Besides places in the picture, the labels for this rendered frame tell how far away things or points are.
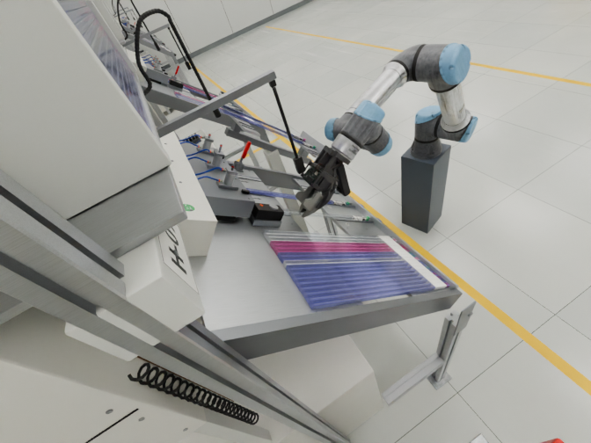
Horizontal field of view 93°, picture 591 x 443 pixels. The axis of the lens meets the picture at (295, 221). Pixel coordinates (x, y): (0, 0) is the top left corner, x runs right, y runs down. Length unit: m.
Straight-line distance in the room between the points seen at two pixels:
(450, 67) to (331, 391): 1.05
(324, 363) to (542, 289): 1.25
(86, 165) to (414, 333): 1.53
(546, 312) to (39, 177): 1.83
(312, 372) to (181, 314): 0.72
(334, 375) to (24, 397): 0.73
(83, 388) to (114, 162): 0.24
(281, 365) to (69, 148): 0.83
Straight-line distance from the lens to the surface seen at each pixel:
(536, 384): 1.67
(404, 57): 1.18
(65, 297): 0.25
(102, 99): 0.33
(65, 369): 0.40
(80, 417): 0.47
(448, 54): 1.13
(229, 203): 0.66
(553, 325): 1.80
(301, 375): 0.97
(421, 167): 1.62
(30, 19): 0.32
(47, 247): 0.22
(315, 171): 0.79
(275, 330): 0.45
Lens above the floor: 1.53
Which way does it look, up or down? 45 degrees down
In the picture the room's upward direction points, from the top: 23 degrees counter-clockwise
